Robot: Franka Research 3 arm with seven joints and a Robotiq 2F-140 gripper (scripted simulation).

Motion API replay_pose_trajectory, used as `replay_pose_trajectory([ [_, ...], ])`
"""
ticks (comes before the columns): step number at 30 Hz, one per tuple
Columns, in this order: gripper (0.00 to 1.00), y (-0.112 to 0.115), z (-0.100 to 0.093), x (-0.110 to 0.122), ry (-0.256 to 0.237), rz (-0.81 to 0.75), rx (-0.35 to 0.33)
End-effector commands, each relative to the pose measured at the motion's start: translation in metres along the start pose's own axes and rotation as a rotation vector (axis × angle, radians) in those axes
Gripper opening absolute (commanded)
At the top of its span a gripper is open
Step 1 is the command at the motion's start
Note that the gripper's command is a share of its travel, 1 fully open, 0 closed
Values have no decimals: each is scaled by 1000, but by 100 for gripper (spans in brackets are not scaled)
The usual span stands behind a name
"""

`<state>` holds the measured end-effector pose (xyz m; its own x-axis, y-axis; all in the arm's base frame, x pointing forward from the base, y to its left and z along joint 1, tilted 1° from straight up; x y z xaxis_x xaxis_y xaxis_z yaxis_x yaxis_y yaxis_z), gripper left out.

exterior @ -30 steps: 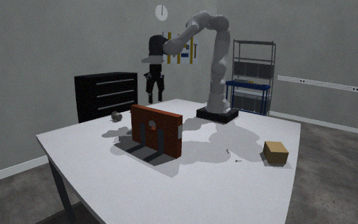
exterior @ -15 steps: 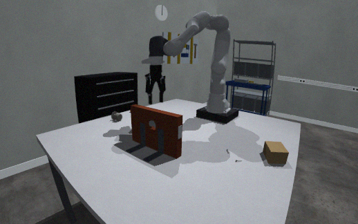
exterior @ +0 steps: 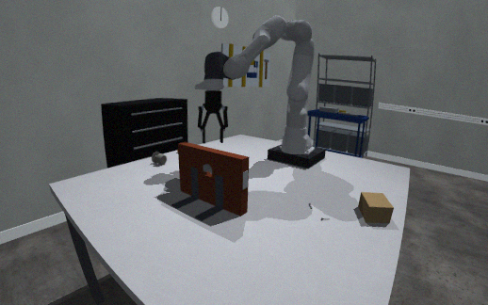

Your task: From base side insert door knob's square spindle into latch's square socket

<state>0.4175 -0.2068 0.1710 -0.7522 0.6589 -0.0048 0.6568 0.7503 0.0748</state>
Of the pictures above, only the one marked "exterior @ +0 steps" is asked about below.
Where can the brown cardboard box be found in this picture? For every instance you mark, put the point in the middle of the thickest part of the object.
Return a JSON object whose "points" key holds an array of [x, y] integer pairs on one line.
{"points": [[375, 207]]}

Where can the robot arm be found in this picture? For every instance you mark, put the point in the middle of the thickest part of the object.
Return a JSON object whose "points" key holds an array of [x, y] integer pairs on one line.
{"points": [[295, 139]]}

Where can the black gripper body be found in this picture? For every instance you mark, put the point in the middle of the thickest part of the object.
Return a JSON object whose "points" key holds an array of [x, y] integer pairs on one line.
{"points": [[212, 95]]}

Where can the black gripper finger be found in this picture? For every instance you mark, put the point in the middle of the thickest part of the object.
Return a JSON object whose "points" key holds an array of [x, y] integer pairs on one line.
{"points": [[222, 128], [204, 121]]}

